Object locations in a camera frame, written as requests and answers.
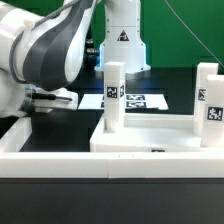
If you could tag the white desk top panel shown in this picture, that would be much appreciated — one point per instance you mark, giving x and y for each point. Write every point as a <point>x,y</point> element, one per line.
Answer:
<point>148,133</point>

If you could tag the white U-shaped fence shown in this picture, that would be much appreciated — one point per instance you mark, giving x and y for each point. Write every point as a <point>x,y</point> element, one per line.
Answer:
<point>112,165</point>

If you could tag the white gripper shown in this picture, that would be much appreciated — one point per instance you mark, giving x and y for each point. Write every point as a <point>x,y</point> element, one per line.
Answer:
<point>59,99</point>

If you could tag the sheet with four markers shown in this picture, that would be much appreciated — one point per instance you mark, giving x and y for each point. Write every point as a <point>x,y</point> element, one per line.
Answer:
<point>133,101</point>

